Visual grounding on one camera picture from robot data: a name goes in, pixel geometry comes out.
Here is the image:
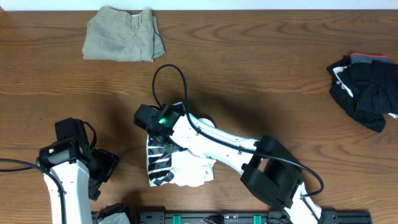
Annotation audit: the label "white t-shirt black print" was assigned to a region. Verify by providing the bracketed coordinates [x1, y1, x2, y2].
[146, 137, 216, 187]

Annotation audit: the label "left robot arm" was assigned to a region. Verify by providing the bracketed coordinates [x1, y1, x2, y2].
[37, 118, 119, 223]

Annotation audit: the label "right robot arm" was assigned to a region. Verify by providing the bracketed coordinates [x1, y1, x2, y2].
[134, 103, 322, 223]

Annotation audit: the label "folded khaki shorts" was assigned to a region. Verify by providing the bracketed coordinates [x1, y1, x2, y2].
[82, 6, 165, 62]

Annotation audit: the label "black garment red trim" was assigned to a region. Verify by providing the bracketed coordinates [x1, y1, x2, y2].
[327, 53, 397, 133]

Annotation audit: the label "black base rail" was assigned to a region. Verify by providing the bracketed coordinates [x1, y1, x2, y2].
[93, 210, 373, 224]

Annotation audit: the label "left black cable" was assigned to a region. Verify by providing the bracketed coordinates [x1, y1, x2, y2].
[0, 121, 98, 224]

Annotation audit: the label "black cable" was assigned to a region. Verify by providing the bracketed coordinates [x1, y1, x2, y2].
[0, 121, 98, 224]
[151, 63, 325, 198]

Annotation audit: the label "right black cable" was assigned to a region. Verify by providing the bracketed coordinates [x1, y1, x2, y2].
[151, 63, 325, 198]

